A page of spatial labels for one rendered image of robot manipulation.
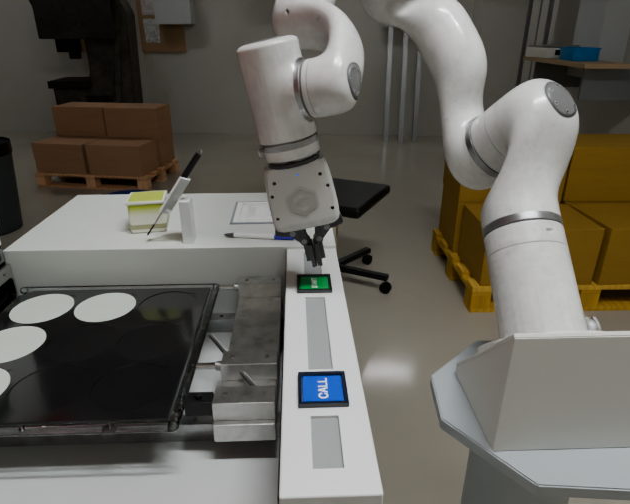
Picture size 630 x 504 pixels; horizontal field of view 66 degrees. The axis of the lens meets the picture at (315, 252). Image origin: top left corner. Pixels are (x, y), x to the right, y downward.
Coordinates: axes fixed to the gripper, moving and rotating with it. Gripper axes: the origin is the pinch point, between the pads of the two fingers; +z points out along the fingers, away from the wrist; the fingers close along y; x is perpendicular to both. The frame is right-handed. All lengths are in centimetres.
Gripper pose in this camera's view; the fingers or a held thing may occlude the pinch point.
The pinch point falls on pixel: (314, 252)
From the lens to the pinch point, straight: 77.7
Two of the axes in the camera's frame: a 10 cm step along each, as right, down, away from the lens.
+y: 9.8, -2.0, -0.5
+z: 2.1, 8.9, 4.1
